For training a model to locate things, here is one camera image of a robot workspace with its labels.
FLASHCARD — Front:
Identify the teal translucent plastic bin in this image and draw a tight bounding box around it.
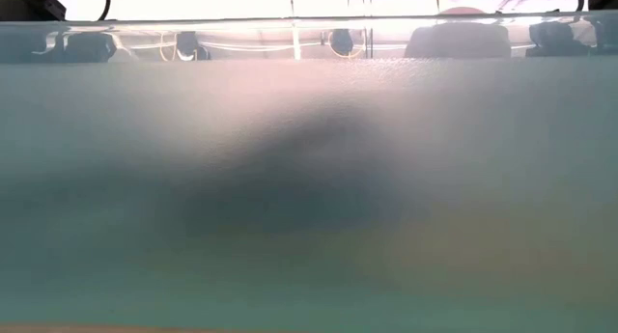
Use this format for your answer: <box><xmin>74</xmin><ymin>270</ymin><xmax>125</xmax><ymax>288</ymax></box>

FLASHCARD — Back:
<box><xmin>0</xmin><ymin>12</ymin><xmax>618</xmax><ymax>330</ymax></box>

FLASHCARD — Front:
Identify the white globe lamp black base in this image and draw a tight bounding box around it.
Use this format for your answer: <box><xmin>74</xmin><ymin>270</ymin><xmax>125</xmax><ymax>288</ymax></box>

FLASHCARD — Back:
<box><xmin>404</xmin><ymin>5</ymin><xmax>513</xmax><ymax>60</ymax></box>

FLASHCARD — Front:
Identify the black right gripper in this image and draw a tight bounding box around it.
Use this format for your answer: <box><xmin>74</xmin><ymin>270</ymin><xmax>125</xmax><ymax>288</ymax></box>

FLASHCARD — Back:
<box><xmin>524</xmin><ymin>21</ymin><xmax>591</xmax><ymax>59</ymax></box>

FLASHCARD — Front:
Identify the dark rounded fixture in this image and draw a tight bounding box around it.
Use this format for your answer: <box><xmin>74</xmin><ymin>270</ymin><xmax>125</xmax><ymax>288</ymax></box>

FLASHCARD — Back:
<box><xmin>174</xmin><ymin>31</ymin><xmax>211</xmax><ymax>63</ymax></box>
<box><xmin>327</xmin><ymin>27</ymin><xmax>366</xmax><ymax>59</ymax></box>

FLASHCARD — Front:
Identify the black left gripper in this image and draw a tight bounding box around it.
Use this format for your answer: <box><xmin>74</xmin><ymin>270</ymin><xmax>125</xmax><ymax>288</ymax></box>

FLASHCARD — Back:
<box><xmin>65</xmin><ymin>31</ymin><xmax>118</xmax><ymax>64</ymax></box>

